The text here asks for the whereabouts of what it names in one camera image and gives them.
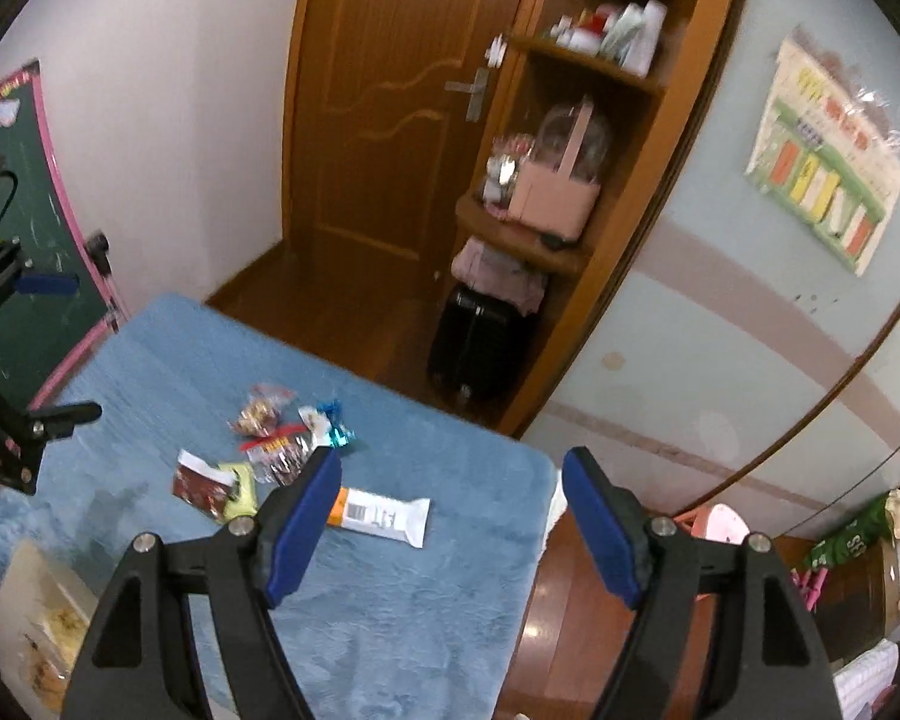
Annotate white plastic tray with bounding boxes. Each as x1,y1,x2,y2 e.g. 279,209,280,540
0,539,97,718

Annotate large beige cracker pack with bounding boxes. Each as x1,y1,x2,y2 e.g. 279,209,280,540
23,603,87,713

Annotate bottles on top shelf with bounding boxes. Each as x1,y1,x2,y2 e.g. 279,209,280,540
546,0,668,78

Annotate colourful wall poster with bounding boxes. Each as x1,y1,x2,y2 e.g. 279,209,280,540
745,37,900,277

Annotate brown wooden door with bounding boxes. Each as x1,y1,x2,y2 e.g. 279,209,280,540
283,0,520,299

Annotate pink basket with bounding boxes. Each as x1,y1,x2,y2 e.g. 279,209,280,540
507,98,611,244

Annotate clear nut candy packet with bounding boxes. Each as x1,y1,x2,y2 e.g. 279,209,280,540
229,383,297,439

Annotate black bag under shelf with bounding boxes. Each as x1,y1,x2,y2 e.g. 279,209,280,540
425,283,539,416

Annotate wooden shelf unit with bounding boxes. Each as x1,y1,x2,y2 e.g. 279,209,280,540
455,0,743,436

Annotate green chalkboard pink frame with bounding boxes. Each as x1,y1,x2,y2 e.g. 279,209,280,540
0,62,123,408

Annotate pink plastic stool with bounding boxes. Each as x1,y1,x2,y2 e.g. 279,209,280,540
674,502,749,601

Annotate folded pink cloth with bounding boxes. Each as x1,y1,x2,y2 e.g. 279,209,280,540
450,238,546,316

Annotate green bag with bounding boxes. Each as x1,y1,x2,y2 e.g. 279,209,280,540
806,491,900,571

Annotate dark wooden nightstand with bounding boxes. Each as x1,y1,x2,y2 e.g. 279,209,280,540
774,536,900,668

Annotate blue fuzzy table cloth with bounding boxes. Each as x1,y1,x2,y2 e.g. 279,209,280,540
0,294,560,718

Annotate orange white snack bar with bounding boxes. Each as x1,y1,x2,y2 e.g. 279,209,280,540
326,488,430,550

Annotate white checked pillow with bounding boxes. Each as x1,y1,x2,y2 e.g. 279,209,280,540
834,639,899,720

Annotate red white Doritos packet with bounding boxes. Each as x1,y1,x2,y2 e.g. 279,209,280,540
240,424,312,486

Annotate pink toy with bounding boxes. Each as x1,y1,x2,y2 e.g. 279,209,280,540
790,567,829,611

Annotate blue candy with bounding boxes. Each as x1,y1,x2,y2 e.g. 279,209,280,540
297,400,356,449

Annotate dark red snack packet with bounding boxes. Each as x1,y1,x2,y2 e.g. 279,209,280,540
172,450,258,525

